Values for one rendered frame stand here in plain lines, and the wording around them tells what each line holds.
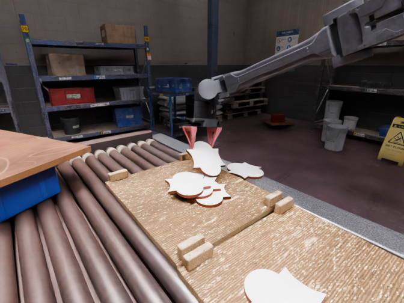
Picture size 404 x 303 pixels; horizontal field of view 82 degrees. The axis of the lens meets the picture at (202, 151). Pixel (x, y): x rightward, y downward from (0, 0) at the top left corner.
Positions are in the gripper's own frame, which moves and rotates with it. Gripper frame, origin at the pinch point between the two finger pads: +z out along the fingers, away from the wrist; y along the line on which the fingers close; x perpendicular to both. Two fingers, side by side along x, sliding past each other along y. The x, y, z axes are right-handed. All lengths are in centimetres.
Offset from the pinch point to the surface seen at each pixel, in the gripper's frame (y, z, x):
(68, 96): -43, -49, 372
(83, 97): -21, -50, 375
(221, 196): -2.5, 12.0, -16.7
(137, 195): -21.7, 13.1, -3.4
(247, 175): 14.6, 9.4, -7.0
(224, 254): -12.1, 17.9, -32.6
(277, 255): -3.4, 17.7, -37.8
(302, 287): -5.7, 18.6, -45.1
